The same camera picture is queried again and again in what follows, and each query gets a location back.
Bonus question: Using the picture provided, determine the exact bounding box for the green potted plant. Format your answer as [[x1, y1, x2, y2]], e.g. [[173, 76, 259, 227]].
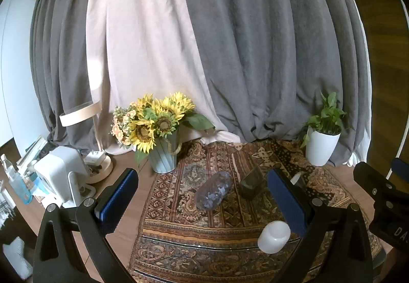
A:
[[300, 92, 355, 148]]

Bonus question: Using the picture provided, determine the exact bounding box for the blue ribbed vase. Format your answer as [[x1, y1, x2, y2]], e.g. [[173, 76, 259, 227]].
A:
[[149, 129, 183, 174]]

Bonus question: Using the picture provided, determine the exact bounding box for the clear plastic bottle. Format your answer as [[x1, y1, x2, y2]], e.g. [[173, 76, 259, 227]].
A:
[[196, 171, 232, 211]]

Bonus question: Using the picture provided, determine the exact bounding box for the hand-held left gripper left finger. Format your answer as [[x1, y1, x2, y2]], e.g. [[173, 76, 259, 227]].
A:
[[33, 168, 139, 283]]

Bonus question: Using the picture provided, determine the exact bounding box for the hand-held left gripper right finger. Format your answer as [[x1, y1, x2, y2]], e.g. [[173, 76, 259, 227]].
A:
[[267, 168, 374, 283]]

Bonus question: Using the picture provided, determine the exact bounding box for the white ribbed object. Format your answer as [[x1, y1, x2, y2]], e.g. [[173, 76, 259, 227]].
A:
[[3, 236, 34, 280]]

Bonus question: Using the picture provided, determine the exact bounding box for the clear bottle with blue liquid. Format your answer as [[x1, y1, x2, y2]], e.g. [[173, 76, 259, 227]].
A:
[[0, 154, 33, 205]]

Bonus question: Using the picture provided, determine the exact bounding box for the white power adapter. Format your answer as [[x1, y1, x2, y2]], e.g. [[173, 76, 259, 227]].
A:
[[84, 150, 107, 169]]

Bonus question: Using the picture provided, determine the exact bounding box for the beige desk lamp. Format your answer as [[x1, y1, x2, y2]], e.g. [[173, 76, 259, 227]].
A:
[[59, 100, 114, 184]]

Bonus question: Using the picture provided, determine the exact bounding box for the sunflower bouquet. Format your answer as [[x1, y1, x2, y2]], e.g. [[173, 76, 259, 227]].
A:
[[128, 92, 217, 154]]

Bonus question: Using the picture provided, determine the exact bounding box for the stack of books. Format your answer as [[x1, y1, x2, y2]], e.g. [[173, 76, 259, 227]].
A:
[[16, 134, 49, 171]]

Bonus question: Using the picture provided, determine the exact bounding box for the white sheer curtain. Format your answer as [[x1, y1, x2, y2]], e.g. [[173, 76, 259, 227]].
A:
[[347, 0, 374, 167]]

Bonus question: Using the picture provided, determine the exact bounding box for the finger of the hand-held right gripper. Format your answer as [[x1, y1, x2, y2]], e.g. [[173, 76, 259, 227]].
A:
[[353, 161, 398, 207], [392, 158, 409, 182]]

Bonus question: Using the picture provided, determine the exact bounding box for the dark smoky glass cup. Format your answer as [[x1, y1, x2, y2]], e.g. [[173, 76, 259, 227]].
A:
[[239, 165, 266, 200]]

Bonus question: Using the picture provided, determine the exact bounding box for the grey curtain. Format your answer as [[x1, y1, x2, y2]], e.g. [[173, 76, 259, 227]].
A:
[[176, 0, 371, 166], [30, 0, 111, 156]]

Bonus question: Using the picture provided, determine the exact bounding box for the white plant pot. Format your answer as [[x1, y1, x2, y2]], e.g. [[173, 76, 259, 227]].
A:
[[305, 126, 342, 166]]

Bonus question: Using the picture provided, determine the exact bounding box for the patterned brown table cloth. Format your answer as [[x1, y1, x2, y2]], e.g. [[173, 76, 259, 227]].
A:
[[128, 139, 385, 283]]

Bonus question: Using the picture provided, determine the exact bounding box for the white box-shaped appliance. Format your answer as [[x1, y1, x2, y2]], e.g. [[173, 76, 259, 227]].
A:
[[33, 146, 97, 208]]

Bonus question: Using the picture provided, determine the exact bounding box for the white cup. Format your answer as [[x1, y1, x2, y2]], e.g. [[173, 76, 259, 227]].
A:
[[257, 220, 291, 254]]

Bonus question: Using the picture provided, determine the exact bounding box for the beige curtain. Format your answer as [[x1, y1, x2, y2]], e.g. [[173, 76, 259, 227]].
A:
[[86, 0, 241, 156]]

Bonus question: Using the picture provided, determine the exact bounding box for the pink flower bunch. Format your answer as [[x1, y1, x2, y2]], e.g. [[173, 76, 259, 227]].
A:
[[110, 106, 139, 148]]

